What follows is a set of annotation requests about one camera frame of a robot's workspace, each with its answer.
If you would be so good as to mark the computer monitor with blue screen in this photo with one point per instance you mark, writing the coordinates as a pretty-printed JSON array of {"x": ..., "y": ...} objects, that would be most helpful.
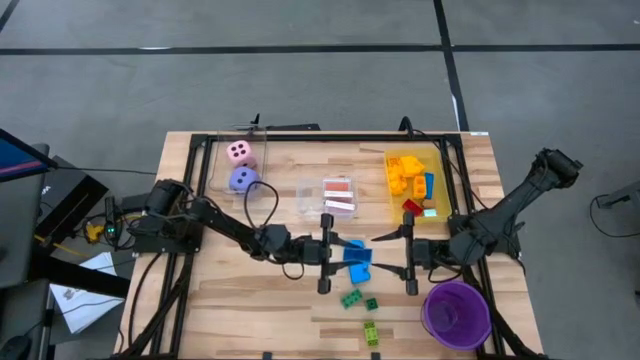
[{"x": 20, "y": 225}]

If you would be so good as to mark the yellow translucent bin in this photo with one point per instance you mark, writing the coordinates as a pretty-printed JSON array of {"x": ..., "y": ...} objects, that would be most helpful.
[{"x": 442, "y": 165}]

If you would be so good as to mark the black power adapter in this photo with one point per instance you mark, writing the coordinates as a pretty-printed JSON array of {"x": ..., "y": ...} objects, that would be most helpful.
[{"x": 132, "y": 202}]

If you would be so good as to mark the small light cyan block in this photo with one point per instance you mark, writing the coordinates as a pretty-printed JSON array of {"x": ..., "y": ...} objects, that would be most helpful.
[{"x": 430, "y": 212}]

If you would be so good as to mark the white paper sheet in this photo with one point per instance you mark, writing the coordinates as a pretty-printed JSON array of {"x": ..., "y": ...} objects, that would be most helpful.
[{"x": 87, "y": 295}]

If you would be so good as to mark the black desk beam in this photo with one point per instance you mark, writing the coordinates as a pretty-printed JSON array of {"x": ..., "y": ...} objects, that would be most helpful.
[{"x": 75, "y": 275}]

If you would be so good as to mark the dark computer mouse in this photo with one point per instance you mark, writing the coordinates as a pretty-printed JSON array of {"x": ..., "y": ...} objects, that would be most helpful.
[{"x": 12, "y": 347}]

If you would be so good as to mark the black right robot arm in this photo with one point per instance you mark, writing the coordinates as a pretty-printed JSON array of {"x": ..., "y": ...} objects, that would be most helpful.
[{"x": 515, "y": 200}]

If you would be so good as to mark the black device with green light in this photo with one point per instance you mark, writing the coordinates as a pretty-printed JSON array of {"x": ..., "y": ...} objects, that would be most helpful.
[{"x": 110, "y": 220}]

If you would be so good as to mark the yellow wedge single-stud block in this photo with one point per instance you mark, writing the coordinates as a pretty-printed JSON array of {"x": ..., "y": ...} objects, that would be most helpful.
[{"x": 398, "y": 190}]

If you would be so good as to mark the purple foam die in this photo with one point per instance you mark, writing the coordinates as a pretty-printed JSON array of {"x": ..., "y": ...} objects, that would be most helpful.
[{"x": 243, "y": 179}]

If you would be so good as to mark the purple-pink card deck box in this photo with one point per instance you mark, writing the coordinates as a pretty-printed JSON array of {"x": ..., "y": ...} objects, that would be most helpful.
[{"x": 340, "y": 205}]

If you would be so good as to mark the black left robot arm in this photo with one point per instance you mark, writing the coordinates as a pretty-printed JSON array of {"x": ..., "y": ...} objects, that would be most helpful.
[{"x": 225, "y": 225}]

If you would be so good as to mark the black metal table frame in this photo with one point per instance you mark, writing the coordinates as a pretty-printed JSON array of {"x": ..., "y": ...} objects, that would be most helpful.
[{"x": 350, "y": 137}]

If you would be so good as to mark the purple plastic bucket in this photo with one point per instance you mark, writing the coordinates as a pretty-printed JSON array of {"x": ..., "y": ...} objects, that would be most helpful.
[{"x": 456, "y": 317}]

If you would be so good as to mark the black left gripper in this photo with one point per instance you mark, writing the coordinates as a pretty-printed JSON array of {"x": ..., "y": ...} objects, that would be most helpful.
[{"x": 326, "y": 255}]

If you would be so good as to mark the small dark green brick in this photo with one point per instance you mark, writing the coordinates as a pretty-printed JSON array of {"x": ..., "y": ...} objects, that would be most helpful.
[{"x": 371, "y": 304}]

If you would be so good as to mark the pink foam die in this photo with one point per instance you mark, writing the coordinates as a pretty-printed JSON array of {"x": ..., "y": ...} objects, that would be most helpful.
[{"x": 239, "y": 153}]

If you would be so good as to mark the small orange square brick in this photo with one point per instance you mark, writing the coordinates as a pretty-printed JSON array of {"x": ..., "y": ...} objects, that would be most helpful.
[{"x": 393, "y": 161}]

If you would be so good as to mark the lime green brick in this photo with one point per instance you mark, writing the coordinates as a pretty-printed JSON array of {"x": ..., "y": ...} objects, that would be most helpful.
[{"x": 371, "y": 333}]

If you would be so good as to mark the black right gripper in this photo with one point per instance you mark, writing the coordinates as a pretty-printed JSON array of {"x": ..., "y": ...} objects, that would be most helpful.
[{"x": 425, "y": 252}]

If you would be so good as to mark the red brick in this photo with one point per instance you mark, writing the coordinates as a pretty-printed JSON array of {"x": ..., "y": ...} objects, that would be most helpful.
[{"x": 412, "y": 206}]

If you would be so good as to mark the black flat bar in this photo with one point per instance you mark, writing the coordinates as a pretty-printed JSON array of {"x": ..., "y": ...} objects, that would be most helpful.
[{"x": 295, "y": 127}]

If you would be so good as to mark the blue long brick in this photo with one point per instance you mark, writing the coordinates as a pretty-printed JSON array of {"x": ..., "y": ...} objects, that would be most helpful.
[{"x": 429, "y": 186}]

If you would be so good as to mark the blue single-stud block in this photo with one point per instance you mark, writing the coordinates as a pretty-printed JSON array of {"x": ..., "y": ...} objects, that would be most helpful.
[{"x": 359, "y": 272}]

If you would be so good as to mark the black equipment case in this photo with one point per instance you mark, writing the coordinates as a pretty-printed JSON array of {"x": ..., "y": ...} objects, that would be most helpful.
[{"x": 70, "y": 190}]

